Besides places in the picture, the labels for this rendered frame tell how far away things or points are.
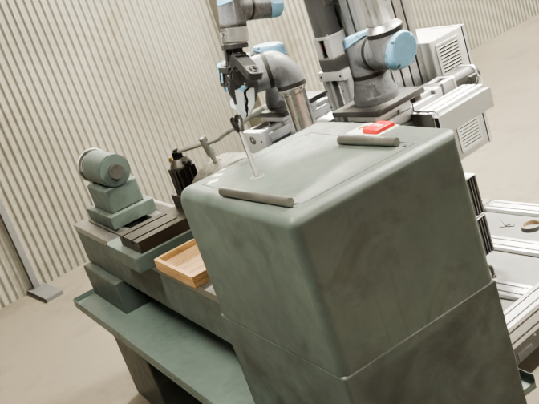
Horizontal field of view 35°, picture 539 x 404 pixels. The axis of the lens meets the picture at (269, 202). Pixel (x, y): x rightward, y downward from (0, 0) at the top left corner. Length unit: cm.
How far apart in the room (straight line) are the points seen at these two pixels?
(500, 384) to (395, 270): 48
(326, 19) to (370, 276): 131
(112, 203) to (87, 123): 256
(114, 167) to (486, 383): 182
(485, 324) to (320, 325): 47
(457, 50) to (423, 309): 146
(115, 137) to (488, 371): 431
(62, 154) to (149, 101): 77
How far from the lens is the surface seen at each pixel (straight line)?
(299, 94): 272
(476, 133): 330
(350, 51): 274
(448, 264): 201
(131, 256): 289
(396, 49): 261
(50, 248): 594
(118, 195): 346
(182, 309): 288
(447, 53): 318
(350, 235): 181
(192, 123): 638
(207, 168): 241
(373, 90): 276
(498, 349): 218
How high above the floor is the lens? 185
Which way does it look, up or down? 18 degrees down
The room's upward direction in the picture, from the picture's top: 19 degrees counter-clockwise
